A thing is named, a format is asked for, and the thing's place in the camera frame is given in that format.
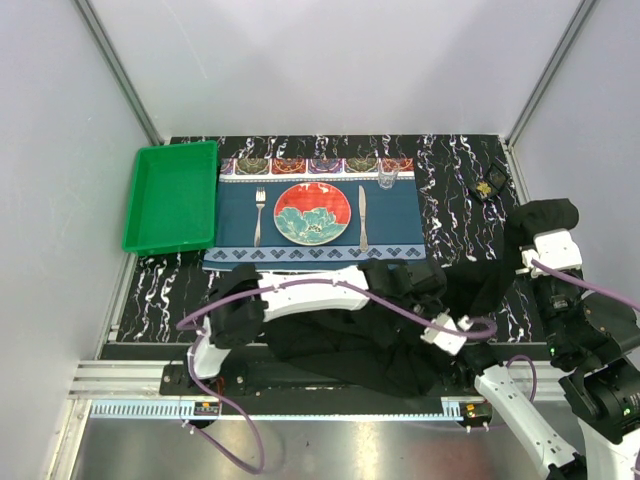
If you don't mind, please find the black button shirt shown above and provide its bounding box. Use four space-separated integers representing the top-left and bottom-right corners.
264 198 580 399

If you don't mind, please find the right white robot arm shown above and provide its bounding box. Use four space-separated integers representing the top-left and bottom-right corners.
453 269 639 479

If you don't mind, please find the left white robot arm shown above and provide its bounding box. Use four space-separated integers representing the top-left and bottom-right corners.
178 260 497 396

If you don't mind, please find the gold brooch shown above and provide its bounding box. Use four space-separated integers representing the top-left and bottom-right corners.
474 181 493 199

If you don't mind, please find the black brooch box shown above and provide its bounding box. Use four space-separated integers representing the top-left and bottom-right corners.
469 162 510 202

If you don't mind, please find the silver table knife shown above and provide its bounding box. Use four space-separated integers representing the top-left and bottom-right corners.
358 185 369 252

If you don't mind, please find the clear drinking glass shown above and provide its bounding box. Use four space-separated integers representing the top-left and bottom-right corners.
378 159 401 190

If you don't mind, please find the red floral plate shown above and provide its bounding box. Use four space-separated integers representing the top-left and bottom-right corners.
274 182 352 247

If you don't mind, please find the blue patterned placemat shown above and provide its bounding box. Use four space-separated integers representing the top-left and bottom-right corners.
202 158 426 270

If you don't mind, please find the silver fork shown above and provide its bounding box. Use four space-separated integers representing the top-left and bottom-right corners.
253 187 266 248

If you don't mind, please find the green plastic tray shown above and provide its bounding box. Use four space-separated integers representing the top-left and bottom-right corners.
122 141 219 256

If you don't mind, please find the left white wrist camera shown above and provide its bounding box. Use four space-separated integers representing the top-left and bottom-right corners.
420 311 472 355

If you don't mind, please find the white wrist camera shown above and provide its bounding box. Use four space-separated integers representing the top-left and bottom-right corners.
420 311 472 355
516 229 582 278

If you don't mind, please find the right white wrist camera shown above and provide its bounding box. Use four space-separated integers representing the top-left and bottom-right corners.
516 229 582 278

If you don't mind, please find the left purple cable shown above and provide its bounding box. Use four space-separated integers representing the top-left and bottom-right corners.
175 277 499 475

